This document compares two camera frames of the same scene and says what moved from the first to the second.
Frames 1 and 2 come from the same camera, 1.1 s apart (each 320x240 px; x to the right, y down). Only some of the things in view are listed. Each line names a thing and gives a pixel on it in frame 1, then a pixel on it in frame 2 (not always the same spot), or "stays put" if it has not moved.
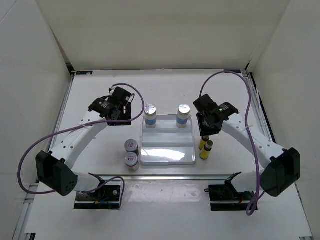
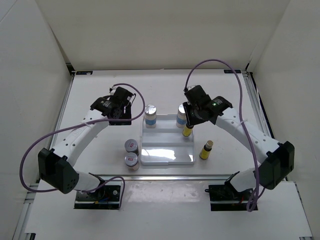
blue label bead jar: [184, 110] stays put
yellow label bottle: [204, 138] -> [187, 132]
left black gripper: [126, 116] stays put
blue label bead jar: [150, 115] stays put
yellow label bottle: [205, 153] stays put
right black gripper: [203, 131] -> [187, 110]
